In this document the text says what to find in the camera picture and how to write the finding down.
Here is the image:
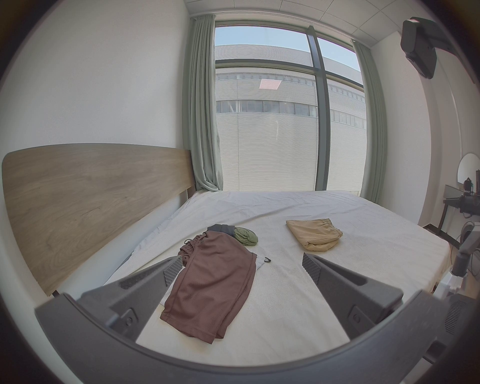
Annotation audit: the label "bed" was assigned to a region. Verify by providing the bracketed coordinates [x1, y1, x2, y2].
[2, 143, 451, 366]

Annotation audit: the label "round mirror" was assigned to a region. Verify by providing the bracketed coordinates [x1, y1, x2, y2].
[457, 153, 480, 185]

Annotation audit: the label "window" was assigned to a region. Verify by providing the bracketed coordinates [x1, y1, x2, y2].
[214, 22, 366, 193]

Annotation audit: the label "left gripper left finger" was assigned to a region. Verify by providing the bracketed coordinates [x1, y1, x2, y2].
[77, 256, 184, 340]

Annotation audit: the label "grey-green curtain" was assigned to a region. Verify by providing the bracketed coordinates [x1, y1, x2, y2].
[352, 40, 388, 205]
[187, 15, 224, 193]

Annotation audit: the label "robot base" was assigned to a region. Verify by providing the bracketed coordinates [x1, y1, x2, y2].
[433, 273, 467, 301]

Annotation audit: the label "brown shorts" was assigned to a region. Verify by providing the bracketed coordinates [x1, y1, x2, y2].
[160, 230, 258, 344]

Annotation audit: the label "black garment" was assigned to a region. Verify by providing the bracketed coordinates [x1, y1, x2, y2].
[207, 224, 237, 238]

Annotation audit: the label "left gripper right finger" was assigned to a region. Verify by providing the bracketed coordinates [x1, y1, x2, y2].
[302, 252, 405, 342]

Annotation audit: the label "green garment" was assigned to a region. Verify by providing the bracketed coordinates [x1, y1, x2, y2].
[233, 226, 259, 248]

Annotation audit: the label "tan shorts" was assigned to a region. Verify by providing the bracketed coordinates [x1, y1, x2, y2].
[286, 218, 344, 253]

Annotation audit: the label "grey desk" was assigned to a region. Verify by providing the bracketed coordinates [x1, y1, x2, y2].
[437, 184, 480, 241]

